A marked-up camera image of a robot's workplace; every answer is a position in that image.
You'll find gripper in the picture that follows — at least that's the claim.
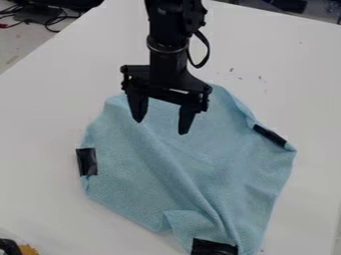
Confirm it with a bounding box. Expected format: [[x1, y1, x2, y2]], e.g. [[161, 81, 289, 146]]
[[118, 48, 215, 135]]

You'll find light blue cloth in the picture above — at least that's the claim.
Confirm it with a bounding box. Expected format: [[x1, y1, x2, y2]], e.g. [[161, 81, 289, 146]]
[[74, 83, 299, 255]]

